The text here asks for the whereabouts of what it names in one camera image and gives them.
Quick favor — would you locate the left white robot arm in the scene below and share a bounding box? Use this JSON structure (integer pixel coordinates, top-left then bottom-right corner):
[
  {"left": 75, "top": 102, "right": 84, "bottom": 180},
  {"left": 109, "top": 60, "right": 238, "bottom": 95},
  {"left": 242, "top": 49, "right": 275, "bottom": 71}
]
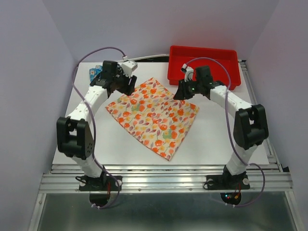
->
[{"left": 56, "top": 61, "right": 138, "bottom": 191}]

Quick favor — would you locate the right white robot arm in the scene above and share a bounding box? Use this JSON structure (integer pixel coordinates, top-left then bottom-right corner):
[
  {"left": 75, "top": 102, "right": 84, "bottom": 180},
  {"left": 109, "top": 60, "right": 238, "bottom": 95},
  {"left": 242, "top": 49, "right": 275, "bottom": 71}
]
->
[{"left": 174, "top": 64, "right": 269, "bottom": 190}]

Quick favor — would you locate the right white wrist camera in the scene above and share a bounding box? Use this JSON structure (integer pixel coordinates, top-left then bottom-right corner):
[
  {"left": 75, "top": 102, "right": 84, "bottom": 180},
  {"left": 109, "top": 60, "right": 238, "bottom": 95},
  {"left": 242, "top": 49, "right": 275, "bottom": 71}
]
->
[{"left": 181, "top": 64, "right": 194, "bottom": 82}]

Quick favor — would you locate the blue floral skirt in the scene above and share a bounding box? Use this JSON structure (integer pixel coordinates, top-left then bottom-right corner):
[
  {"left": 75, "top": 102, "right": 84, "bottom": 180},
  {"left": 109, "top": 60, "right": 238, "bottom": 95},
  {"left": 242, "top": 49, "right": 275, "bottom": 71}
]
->
[{"left": 89, "top": 65, "right": 103, "bottom": 82}]

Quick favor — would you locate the aluminium rail frame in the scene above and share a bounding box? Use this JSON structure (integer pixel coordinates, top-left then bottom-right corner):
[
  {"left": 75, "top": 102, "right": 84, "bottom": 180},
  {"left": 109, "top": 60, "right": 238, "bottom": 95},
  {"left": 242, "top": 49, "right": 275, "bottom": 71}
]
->
[{"left": 28, "top": 57, "right": 299, "bottom": 231}]

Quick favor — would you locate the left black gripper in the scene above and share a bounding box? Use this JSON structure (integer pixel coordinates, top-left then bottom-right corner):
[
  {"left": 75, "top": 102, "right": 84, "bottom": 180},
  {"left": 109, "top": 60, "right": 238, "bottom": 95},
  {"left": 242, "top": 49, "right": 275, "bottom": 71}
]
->
[{"left": 114, "top": 67, "right": 138, "bottom": 97}]

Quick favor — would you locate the orange floral skirt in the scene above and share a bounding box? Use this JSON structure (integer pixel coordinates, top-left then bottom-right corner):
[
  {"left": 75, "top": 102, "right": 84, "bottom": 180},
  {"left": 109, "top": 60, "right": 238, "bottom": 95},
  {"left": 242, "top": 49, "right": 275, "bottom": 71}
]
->
[{"left": 106, "top": 78, "right": 199, "bottom": 161}]

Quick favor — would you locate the red plastic tray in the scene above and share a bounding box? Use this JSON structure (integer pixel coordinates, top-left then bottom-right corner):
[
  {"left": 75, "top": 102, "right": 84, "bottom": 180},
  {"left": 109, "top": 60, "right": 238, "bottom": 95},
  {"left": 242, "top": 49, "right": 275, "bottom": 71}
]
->
[{"left": 167, "top": 45, "right": 241, "bottom": 90}]

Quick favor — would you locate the white cable strip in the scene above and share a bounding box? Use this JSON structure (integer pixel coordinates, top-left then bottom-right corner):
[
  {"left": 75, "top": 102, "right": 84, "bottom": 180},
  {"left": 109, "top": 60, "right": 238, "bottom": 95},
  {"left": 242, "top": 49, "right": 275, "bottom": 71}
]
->
[{"left": 117, "top": 54, "right": 169, "bottom": 63}]

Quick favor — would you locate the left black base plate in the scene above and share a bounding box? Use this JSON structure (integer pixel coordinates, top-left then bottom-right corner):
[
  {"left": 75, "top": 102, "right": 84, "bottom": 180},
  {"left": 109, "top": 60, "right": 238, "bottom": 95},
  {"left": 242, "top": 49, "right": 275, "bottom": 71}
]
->
[{"left": 75, "top": 174, "right": 122, "bottom": 192}]

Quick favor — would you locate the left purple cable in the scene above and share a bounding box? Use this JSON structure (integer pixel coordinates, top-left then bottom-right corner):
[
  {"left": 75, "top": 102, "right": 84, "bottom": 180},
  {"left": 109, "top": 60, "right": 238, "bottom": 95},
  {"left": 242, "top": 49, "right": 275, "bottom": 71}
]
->
[{"left": 72, "top": 47, "right": 128, "bottom": 210}]

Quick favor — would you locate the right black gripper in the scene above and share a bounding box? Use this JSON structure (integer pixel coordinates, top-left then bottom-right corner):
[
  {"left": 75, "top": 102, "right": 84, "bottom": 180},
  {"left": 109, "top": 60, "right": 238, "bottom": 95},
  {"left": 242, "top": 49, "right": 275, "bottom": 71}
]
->
[{"left": 172, "top": 78, "right": 202, "bottom": 101}]

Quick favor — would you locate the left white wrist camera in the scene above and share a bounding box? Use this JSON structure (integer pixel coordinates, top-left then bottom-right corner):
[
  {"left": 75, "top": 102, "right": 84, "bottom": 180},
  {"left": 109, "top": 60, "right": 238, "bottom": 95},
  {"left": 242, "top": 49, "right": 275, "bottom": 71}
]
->
[{"left": 120, "top": 60, "right": 138, "bottom": 78}]

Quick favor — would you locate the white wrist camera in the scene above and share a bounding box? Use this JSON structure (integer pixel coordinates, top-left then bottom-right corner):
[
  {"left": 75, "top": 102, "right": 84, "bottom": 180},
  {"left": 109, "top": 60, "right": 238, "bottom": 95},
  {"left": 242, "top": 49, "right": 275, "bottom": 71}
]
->
[
  {"left": 181, "top": 64, "right": 194, "bottom": 82},
  {"left": 120, "top": 60, "right": 138, "bottom": 78}
]

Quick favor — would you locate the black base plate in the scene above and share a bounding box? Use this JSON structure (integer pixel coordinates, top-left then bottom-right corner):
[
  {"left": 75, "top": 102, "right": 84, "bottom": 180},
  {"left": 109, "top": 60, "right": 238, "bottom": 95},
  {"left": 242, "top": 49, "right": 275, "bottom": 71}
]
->
[
  {"left": 75, "top": 174, "right": 122, "bottom": 192},
  {"left": 203, "top": 175, "right": 250, "bottom": 191}
]

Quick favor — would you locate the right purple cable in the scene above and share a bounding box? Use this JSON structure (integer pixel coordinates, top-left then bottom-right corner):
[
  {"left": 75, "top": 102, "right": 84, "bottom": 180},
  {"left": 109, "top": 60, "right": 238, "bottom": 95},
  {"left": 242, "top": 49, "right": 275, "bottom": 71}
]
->
[{"left": 182, "top": 57, "right": 266, "bottom": 209}]

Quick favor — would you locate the purple cable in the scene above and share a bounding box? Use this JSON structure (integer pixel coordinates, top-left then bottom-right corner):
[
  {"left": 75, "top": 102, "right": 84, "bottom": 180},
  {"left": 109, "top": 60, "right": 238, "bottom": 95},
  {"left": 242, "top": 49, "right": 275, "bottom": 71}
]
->
[
  {"left": 182, "top": 57, "right": 266, "bottom": 209},
  {"left": 72, "top": 47, "right": 128, "bottom": 210}
]

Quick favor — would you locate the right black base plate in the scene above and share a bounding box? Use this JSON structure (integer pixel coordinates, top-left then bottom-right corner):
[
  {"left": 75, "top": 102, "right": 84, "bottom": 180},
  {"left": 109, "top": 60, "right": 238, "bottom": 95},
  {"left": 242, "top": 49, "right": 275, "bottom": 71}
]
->
[{"left": 203, "top": 175, "right": 250, "bottom": 191}]

